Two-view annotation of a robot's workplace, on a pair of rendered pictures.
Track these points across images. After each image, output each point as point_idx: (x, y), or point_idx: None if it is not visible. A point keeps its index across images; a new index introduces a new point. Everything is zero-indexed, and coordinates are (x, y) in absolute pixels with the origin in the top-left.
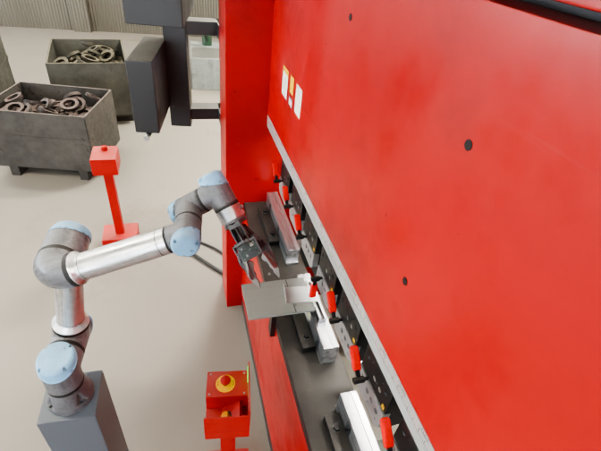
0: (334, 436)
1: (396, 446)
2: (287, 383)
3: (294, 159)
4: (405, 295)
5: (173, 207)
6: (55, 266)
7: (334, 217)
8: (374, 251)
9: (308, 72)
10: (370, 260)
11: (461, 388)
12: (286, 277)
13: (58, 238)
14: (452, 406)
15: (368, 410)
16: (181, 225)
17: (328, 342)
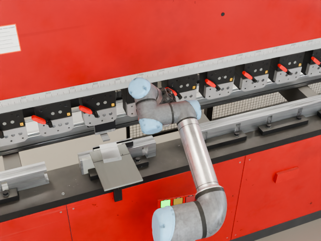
0: (208, 144)
1: (247, 78)
2: (164, 183)
3: (26, 88)
4: (225, 19)
5: (157, 120)
6: (221, 195)
7: (136, 55)
8: (192, 27)
9: (25, 1)
10: (191, 35)
11: (267, 13)
12: (67, 181)
13: (188, 208)
14: (266, 23)
15: (222, 95)
16: (186, 105)
17: (149, 140)
